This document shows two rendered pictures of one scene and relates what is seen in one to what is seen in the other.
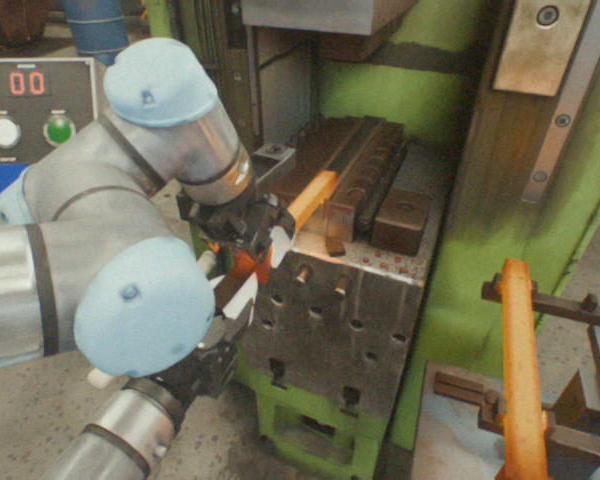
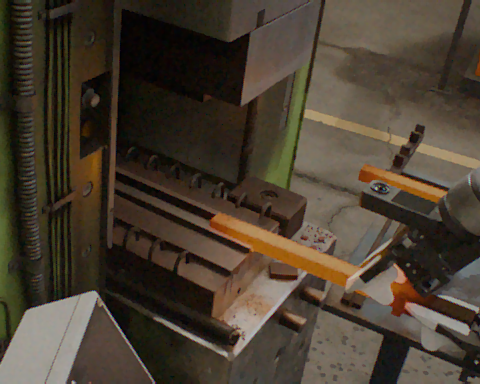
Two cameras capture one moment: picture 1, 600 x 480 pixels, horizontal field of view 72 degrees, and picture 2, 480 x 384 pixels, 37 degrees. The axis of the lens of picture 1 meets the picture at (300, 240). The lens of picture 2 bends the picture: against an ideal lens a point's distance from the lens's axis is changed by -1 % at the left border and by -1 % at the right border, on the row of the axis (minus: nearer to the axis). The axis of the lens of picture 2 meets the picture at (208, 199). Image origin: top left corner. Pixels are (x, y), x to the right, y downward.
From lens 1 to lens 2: 1.13 m
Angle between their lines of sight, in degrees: 67
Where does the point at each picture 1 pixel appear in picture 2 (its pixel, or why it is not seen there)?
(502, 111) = not seen: hidden behind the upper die
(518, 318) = (427, 189)
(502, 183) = (271, 128)
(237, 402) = not seen: outside the picture
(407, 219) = (292, 200)
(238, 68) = (90, 177)
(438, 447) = (409, 324)
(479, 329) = not seen: hidden behind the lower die
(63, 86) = (107, 369)
